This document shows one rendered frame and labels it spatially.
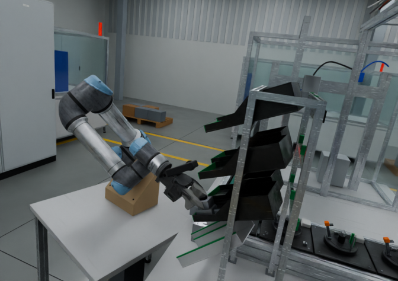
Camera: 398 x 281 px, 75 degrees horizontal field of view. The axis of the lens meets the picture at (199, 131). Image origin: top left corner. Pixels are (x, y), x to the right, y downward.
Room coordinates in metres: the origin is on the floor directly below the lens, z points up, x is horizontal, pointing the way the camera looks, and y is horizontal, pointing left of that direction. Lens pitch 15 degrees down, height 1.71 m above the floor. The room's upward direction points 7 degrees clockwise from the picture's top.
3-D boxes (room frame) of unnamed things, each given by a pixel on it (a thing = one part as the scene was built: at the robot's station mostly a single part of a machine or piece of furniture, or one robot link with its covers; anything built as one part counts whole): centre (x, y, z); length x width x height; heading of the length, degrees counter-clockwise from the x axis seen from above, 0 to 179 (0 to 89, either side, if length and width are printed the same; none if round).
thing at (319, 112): (0.83, -0.26, 1.26); 0.36 x 0.21 x 0.80; 163
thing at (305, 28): (1.35, -0.45, 1.46); 0.03 x 0.03 x 1.00; 73
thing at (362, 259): (1.06, -0.73, 1.01); 0.24 x 0.24 x 0.13; 73
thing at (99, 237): (1.37, 0.32, 0.84); 0.90 x 0.70 x 0.03; 142
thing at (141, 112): (6.93, 1.47, 0.20); 1.20 x 0.80 x 0.41; 72
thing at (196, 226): (1.52, -0.18, 0.91); 0.89 x 0.06 x 0.11; 163
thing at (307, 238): (1.13, -0.49, 1.01); 0.24 x 0.24 x 0.13; 73
